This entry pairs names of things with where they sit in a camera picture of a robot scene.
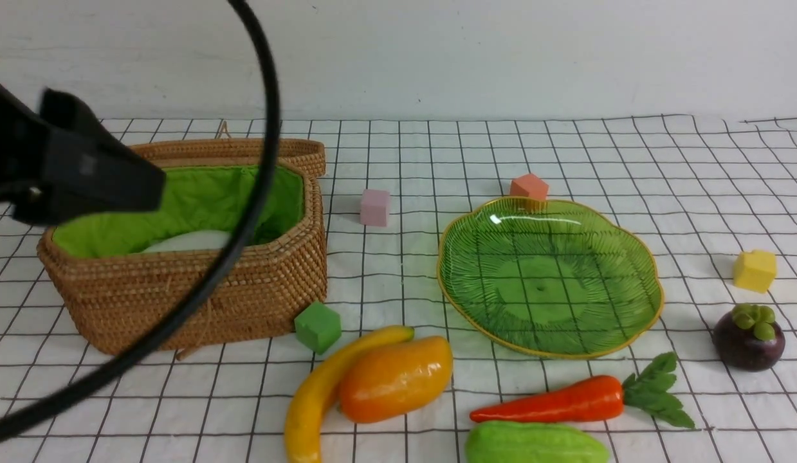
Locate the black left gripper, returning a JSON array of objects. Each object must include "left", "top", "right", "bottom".
[{"left": 0, "top": 83, "right": 166, "bottom": 226}]

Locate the white radish with green leaves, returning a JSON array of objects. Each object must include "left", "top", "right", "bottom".
[{"left": 142, "top": 230, "right": 231, "bottom": 254}]

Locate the yellow banana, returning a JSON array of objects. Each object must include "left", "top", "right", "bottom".
[{"left": 284, "top": 325, "right": 415, "bottom": 462}]

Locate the orange yellow mango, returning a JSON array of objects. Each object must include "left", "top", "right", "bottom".
[{"left": 338, "top": 335, "right": 453, "bottom": 424}]

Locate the green cucumber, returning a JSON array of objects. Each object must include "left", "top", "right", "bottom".
[{"left": 465, "top": 420, "right": 610, "bottom": 462}]

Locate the dark purple mangosteen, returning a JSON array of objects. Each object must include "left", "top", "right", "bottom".
[{"left": 712, "top": 303, "right": 785, "bottom": 372}]

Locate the woven wicker basket green lining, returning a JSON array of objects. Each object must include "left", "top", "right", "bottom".
[{"left": 37, "top": 159, "right": 327, "bottom": 355}]

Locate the green foam cube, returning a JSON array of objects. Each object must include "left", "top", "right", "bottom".
[{"left": 293, "top": 301, "right": 342, "bottom": 355}]

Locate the pink foam cube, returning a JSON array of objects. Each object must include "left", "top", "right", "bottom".
[{"left": 359, "top": 188, "right": 390, "bottom": 228}]

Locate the orange foam cube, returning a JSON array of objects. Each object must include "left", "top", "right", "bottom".
[{"left": 509, "top": 173, "right": 550, "bottom": 201}]

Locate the green glass leaf plate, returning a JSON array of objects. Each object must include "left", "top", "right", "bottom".
[{"left": 437, "top": 197, "right": 665, "bottom": 360}]

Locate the orange carrot with green leaves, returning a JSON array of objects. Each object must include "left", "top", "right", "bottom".
[{"left": 469, "top": 352, "right": 695, "bottom": 429}]

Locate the white grid tablecloth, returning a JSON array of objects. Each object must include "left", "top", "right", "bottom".
[{"left": 0, "top": 115, "right": 797, "bottom": 462}]

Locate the yellow foam cube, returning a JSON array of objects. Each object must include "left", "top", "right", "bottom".
[{"left": 733, "top": 250, "right": 777, "bottom": 294}]

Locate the black cable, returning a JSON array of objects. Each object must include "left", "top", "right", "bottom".
[{"left": 0, "top": 0, "right": 282, "bottom": 446}]

